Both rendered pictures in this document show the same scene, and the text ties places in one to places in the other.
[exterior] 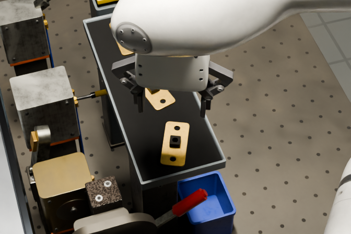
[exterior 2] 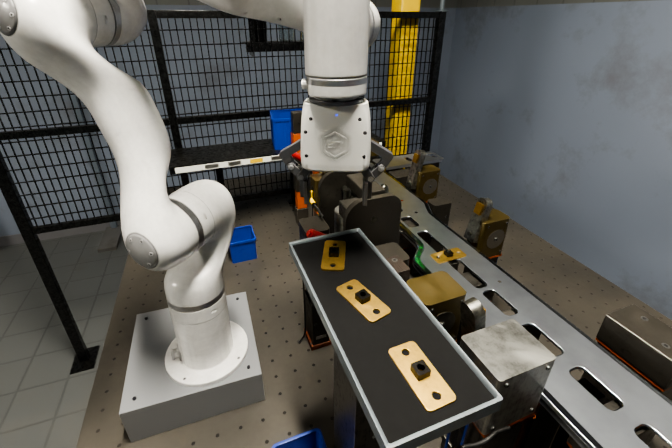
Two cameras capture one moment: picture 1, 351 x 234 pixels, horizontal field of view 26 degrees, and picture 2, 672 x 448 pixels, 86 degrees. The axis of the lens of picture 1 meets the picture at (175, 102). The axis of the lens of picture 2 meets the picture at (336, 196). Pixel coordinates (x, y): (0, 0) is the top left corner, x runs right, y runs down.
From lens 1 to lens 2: 1.35 m
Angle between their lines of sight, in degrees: 102
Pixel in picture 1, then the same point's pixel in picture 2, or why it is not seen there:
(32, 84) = (521, 350)
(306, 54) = not seen: outside the picture
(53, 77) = (501, 361)
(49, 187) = (441, 277)
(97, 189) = (398, 265)
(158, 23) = not seen: outside the picture
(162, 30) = not seen: hidden behind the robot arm
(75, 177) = (422, 284)
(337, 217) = (216, 199)
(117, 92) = (403, 297)
